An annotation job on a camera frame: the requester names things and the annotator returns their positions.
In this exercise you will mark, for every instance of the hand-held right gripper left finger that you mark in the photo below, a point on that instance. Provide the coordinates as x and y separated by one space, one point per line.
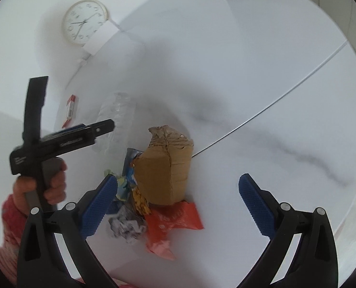
100 207

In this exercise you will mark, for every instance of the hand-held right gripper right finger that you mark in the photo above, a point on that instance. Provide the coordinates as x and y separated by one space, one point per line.
256 207

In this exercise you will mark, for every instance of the person's left forearm pink sleeve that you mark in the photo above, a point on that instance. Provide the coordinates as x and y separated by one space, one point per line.
11 231

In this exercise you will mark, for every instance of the green and yellow wrapper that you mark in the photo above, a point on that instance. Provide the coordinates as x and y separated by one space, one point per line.
122 186

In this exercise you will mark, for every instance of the red and white small box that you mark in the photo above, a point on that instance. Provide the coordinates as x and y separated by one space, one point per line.
71 109

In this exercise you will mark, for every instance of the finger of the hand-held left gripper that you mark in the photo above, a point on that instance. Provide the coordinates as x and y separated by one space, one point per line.
101 127

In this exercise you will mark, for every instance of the clear plastic bottle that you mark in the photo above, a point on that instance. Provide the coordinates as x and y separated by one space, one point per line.
119 111

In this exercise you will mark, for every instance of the torn brown cardboard piece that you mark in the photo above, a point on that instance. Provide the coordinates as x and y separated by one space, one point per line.
161 174

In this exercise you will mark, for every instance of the blue and yellow snack wrapper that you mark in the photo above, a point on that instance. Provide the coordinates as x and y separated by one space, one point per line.
134 183

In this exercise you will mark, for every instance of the printed paper ball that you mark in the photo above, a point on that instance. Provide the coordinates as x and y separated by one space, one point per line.
125 223

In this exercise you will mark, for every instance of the person's left hand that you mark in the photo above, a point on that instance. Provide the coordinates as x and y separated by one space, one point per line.
56 183

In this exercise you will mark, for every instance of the orange plastic wrapper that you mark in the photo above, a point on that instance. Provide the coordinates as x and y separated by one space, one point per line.
172 222

